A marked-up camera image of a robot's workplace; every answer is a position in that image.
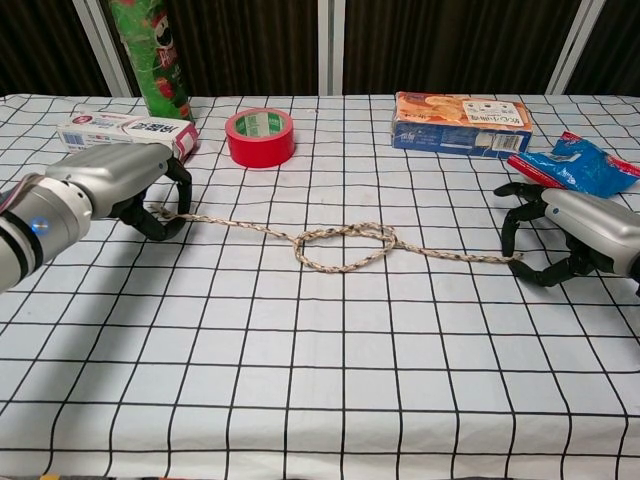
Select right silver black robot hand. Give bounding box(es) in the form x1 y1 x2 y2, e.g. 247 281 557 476
493 182 640 289

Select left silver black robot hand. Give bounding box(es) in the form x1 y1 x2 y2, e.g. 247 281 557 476
44 142 194 242

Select beige braided rope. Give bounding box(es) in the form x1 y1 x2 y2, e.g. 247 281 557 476
149 202 524 275

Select white black checkered tablecloth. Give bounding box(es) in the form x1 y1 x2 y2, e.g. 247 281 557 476
0 92 640 480

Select dark ribbed partition panel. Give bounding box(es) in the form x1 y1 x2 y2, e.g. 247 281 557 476
567 0 640 95
0 0 114 96
97 0 321 97
342 0 584 95

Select white toothpaste box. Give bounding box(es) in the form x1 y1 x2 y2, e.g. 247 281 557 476
56 110 201 164

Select silver partition frame post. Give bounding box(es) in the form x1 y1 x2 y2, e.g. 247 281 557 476
547 0 601 95
72 0 134 97
317 0 344 96

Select blue snack bag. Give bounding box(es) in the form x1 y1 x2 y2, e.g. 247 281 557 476
507 131 640 200

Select orange biscuit box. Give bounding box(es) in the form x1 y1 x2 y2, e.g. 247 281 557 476
389 91 534 160

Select green chips can red lid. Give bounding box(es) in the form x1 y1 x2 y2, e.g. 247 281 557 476
110 0 195 124

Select red tape roll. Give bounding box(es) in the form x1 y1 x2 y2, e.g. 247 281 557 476
224 107 296 170

